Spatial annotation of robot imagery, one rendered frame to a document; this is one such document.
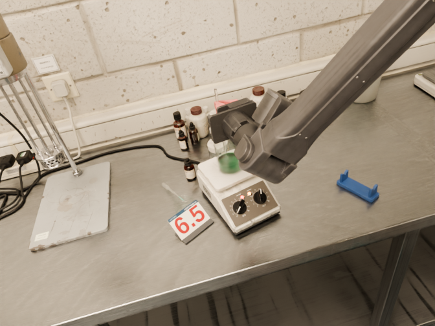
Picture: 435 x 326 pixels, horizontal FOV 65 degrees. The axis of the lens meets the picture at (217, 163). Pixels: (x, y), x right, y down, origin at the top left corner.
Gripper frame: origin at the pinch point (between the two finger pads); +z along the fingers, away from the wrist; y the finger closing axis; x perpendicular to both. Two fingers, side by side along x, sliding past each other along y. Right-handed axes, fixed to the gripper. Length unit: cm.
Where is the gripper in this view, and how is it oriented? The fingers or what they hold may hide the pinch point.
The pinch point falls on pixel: (217, 105)
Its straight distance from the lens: 76.2
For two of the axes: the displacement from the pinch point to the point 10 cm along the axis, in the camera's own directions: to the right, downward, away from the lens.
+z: -3.8, -5.3, 7.6
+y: -9.2, 3.4, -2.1
